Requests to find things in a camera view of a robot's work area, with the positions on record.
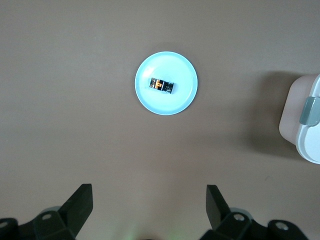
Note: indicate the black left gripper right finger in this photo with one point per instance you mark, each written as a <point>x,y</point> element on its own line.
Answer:
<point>232,222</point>

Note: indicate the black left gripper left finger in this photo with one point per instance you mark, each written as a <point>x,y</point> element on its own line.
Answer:
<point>62,220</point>

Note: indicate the orange and black switch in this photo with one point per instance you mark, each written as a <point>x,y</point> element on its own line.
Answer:
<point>160,86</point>

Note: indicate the white lunch box grey latches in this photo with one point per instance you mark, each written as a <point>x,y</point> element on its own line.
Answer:
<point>308,140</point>

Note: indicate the brown table mat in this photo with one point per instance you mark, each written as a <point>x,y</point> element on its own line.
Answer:
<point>75,75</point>

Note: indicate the light blue round plate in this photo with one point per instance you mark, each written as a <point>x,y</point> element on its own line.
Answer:
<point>166,65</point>

